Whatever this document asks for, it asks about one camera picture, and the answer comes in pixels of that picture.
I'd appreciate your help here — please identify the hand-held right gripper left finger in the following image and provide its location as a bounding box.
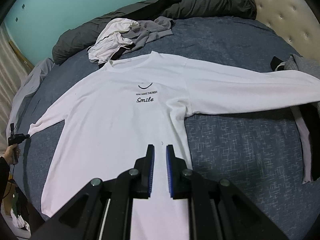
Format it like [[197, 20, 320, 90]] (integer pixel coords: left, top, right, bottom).
[[31, 144, 155, 240]]

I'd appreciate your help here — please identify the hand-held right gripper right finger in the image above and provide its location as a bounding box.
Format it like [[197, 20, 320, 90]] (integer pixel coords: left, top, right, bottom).
[[166, 144, 288, 240]]

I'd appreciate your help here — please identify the white long-sleeve shirt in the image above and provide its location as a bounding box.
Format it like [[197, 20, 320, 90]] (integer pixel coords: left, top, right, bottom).
[[27, 51, 320, 240]]

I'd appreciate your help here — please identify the person's left forearm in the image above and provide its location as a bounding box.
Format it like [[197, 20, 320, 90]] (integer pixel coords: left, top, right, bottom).
[[0, 156, 11, 200]]

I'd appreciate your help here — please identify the person's left hand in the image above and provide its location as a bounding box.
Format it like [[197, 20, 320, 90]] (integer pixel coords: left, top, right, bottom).
[[2, 144, 21, 166]]

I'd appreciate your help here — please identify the striped beige curtain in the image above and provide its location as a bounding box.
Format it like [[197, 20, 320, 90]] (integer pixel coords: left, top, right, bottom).
[[0, 22, 28, 140]]

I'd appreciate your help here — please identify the blue patterned bed sheet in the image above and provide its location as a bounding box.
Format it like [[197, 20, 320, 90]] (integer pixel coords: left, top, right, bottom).
[[10, 16, 320, 240]]

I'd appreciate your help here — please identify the wooden board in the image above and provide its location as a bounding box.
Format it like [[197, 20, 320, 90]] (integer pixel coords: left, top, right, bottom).
[[9, 40, 34, 72]]

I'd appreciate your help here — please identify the crumpled white garment black trim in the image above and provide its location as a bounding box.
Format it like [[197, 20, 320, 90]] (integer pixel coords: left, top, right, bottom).
[[87, 18, 140, 64]]

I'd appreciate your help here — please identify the folded light grey garment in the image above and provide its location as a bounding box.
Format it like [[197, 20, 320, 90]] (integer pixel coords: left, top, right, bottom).
[[292, 107, 313, 184]]

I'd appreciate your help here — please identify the crumpled grey garment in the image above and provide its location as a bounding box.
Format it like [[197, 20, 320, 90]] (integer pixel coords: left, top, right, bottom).
[[120, 16, 174, 55]]

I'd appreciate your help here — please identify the dark grey rolled duvet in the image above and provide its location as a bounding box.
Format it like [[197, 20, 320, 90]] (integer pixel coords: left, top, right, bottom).
[[52, 0, 257, 64]]

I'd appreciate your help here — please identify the cream tufted headboard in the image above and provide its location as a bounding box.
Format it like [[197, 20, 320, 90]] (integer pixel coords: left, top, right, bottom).
[[230, 0, 320, 58]]

